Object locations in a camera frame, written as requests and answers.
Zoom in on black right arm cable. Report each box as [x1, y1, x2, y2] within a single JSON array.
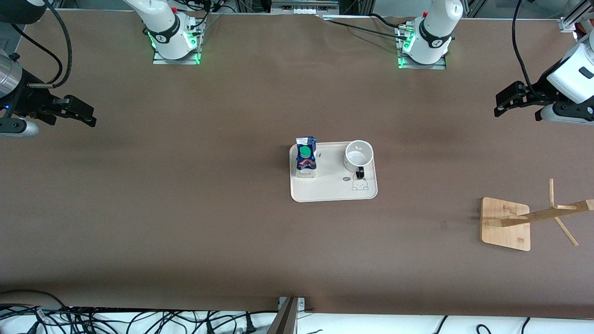
[[9, 0, 73, 89]]

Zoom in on grey power strip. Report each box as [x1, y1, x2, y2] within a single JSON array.
[[271, 0, 340, 15]]

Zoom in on cream rabbit print tray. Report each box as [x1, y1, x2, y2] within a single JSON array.
[[289, 141, 378, 203]]

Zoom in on white smiley cup black handle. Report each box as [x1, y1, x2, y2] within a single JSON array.
[[343, 140, 374, 180]]

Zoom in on blue white milk carton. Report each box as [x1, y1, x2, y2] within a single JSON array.
[[295, 136, 319, 180]]

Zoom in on black table cable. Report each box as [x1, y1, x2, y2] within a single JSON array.
[[320, 13, 411, 42]]

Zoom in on aluminium profile post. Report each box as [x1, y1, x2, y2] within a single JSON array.
[[267, 297, 307, 334]]

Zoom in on wooden mug rack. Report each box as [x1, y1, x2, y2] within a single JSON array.
[[480, 179, 594, 252]]

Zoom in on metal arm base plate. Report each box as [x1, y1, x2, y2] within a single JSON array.
[[395, 24, 447, 71], [152, 13, 206, 65]]

